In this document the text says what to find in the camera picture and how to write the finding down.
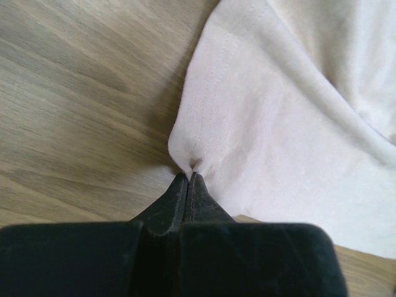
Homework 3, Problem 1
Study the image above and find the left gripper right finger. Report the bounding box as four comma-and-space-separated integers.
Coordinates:
182, 174, 348, 296

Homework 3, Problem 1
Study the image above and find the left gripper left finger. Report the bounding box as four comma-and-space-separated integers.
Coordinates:
1, 174, 188, 296

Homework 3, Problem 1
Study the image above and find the beige t shirt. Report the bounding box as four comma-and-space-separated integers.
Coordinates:
168, 1, 395, 259

